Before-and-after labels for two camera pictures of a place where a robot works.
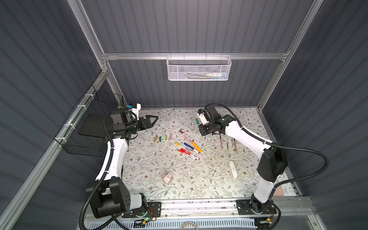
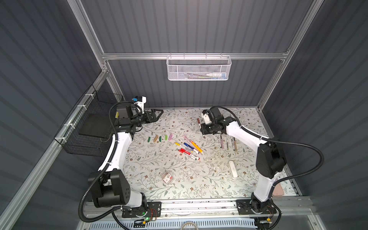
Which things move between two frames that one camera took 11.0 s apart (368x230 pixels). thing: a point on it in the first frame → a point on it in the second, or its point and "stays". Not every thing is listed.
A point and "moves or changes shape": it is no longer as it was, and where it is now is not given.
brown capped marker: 181,132 moves or changes shape
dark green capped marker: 233,140 stays
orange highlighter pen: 197,146 stays
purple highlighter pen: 221,142 stays
